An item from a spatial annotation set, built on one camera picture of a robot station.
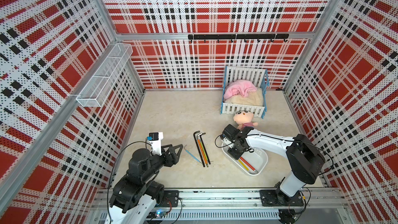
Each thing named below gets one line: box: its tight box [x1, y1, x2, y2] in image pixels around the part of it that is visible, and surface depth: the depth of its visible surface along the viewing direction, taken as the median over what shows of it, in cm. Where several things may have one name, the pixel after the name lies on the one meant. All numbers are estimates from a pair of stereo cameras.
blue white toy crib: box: [220, 65, 270, 119], surface depth 106 cm
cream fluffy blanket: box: [223, 87, 264, 106], surface depth 104 cm
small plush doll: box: [233, 109, 259, 131], surface depth 97 cm
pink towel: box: [223, 79, 258, 100], surface depth 103 cm
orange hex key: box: [196, 132, 209, 168], surface depth 90 cm
